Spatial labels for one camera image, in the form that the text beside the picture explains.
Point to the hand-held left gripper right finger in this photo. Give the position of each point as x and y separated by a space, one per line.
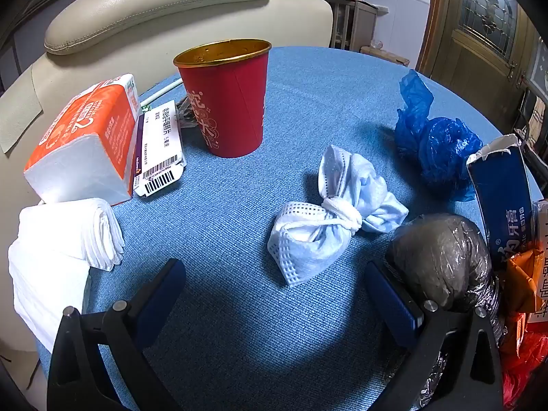
389 304

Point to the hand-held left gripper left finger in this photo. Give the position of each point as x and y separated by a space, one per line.
160 304

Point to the black plastic bag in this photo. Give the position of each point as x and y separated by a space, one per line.
441 257

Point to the white tissue paper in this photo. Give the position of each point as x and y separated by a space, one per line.
47 265

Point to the orange snack wrapper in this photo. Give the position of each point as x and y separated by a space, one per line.
524 282

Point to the red plastic bag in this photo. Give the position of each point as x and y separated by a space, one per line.
522 364

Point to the blue toothpaste box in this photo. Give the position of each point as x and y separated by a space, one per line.
501 197

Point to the blue face mask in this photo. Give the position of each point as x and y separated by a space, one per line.
308 231

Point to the white purple medicine box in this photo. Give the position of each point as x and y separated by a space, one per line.
160 150

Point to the blue plastic bag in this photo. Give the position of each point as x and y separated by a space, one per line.
441 150

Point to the orange tissue pack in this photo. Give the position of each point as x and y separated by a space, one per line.
85 137

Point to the clear plastic wrapper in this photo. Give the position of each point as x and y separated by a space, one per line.
187 115

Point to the red paper cup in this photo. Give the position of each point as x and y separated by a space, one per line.
231 107

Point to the dark metal chair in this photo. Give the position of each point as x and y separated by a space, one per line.
535 111

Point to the brown cardboard box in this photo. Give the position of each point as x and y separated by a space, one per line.
387 55

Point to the golden glass-panel door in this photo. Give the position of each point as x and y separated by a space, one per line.
462 51

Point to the beige slatted cabinet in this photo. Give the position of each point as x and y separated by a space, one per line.
359 21

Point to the beige leather sofa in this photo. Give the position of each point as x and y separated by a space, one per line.
150 4

